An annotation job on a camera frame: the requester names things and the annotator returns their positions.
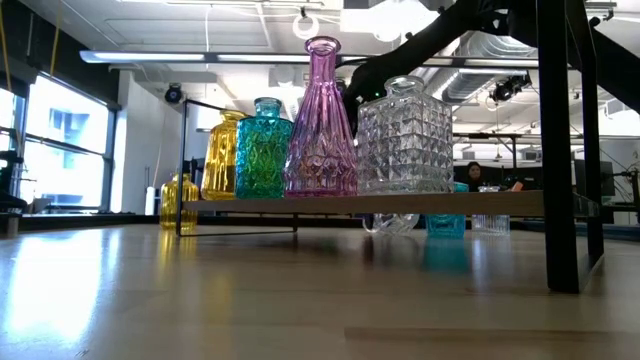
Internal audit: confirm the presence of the clear square diamond-cut vase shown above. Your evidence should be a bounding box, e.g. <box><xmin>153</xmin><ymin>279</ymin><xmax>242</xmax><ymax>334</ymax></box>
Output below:
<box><xmin>355</xmin><ymin>74</ymin><xmax>455</xmax><ymax>196</ymax></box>

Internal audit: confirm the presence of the tall pink glass vase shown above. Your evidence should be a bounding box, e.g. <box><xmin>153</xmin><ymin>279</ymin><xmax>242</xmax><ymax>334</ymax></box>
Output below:
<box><xmin>283</xmin><ymin>35</ymin><xmax>359</xmax><ymax>198</ymax></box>

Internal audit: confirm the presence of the teal diamond-pattern glass vase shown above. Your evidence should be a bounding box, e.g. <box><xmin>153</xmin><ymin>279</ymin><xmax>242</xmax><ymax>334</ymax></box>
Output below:
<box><xmin>234</xmin><ymin>96</ymin><xmax>295</xmax><ymax>200</ymax></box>

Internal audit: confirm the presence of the small round clear vase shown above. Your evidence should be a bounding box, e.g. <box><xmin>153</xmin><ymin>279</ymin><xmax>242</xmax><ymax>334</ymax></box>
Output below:
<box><xmin>361</xmin><ymin>213</ymin><xmax>421</xmax><ymax>237</ymax></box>

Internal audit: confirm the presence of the teal round bottle vase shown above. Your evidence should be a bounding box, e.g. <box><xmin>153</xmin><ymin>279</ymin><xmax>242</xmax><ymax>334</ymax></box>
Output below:
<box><xmin>424</xmin><ymin>181</ymin><xmax>471</xmax><ymax>240</ymax></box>

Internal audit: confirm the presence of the yellow ribbed glass vase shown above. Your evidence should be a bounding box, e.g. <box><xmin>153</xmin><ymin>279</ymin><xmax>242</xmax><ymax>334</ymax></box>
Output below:
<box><xmin>200</xmin><ymin>109</ymin><xmax>250</xmax><ymax>202</ymax></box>

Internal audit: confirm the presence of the wooden shelf with black legs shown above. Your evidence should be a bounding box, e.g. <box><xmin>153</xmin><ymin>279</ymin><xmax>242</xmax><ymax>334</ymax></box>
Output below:
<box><xmin>175</xmin><ymin>0</ymin><xmax>605</xmax><ymax>295</ymax></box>

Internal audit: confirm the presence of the white ceiling lamp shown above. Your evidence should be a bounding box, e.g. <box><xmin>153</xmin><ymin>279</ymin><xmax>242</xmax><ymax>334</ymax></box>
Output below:
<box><xmin>339</xmin><ymin>0</ymin><xmax>441</xmax><ymax>44</ymax></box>

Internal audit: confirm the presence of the person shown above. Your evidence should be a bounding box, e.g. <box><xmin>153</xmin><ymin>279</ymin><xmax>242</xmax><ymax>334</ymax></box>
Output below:
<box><xmin>464</xmin><ymin>160</ymin><xmax>485</xmax><ymax>193</ymax></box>

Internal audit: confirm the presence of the black track spotlight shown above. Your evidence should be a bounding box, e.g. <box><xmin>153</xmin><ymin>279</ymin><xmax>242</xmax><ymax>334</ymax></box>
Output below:
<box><xmin>488</xmin><ymin>72</ymin><xmax>533</xmax><ymax>104</ymax></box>

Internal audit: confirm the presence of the clear ribbed glass vase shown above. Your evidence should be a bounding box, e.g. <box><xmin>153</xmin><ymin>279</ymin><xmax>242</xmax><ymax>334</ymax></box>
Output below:
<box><xmin>471</xmin><ymin>185</ymin><xmax>511</xmax><ymax>236</ymax></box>

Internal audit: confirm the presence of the long ceiling light fixture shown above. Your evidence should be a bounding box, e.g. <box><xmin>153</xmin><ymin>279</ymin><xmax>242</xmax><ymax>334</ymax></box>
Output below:
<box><xmin>78</xmin><ymin>48</ymin><xmax>640</xmax><ymax>70</ymax></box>

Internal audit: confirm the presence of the yellow barrel glass vase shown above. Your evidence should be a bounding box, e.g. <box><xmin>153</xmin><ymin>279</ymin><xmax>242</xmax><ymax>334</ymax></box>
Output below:
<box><xmin>159</xmin><ymin>172</ymin><xmax>200</xmax><ymax>232</ymax></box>

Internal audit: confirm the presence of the dark monitor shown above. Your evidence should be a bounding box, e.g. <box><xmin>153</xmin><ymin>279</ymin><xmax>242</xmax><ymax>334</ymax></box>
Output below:
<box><xmin>573</xmin><ymin>158</ymin><xmax>617</xmax><ymax>199</ymax></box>

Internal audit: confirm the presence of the large window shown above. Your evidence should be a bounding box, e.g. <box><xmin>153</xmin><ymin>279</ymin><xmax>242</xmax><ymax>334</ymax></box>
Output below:
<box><xmin>0</xmin><ymin>74</ymin><xmax>119</xmax><ymax>214</ymax></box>

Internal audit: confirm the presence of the black side equipment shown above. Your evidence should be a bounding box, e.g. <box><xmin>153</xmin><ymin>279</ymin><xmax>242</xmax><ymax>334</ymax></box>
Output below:
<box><xmin>0</xmin><ymin>149</ymin><xmax>29</xmax><ymax>214</ymax></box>

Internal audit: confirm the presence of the white ring lamp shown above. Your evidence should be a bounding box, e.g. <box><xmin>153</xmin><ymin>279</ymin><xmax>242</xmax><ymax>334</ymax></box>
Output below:
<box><xmin>292</xmin><ymin>12</ymin><xmax>321</xmax><ymax>41</ymax></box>

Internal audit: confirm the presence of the silver air duct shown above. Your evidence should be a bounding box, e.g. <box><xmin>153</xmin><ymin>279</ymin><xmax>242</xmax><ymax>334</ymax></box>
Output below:
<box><xmin>439</xmin><ymin>29</ymin><xmax>539</xmax><ymax>104</ymax></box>

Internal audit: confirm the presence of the black round ceiling camera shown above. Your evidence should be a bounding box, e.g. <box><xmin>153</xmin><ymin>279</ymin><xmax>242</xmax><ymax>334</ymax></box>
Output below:
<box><xmin>163</xmin><ymin>82</ymin><xmax>184</xmax><ymax>105</ymax></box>

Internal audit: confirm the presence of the yellow hanging strap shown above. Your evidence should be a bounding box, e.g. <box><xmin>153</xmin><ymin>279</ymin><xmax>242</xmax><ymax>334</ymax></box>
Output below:
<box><xmin>0</xmin><ymin>0</ymin><xmax>12</xmax><ymax>94</ymax></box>
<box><xmin>49</xmin><ymin>0</ymin><xmax>64</xmax><ymax>76</ymax></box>

